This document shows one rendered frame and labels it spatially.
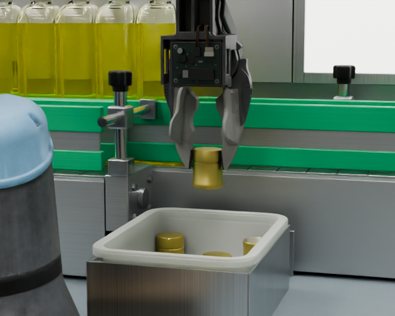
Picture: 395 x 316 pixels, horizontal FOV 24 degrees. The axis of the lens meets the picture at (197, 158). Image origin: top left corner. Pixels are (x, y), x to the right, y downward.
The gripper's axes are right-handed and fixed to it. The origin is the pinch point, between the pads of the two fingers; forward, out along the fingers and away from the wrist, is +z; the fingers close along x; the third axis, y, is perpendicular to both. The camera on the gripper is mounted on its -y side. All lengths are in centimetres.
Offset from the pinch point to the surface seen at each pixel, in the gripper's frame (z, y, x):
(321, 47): -11.4, -29.5, 9.7
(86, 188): 4.9, -2.6, -15.8
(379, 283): 16.6, -10.3, 19.1
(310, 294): 16.6, -3.4, 11.5
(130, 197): 5.8, -3.3, -10.4
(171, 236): 10.2, -2.4, -5.1
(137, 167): 3.1, -8.4, -11.1
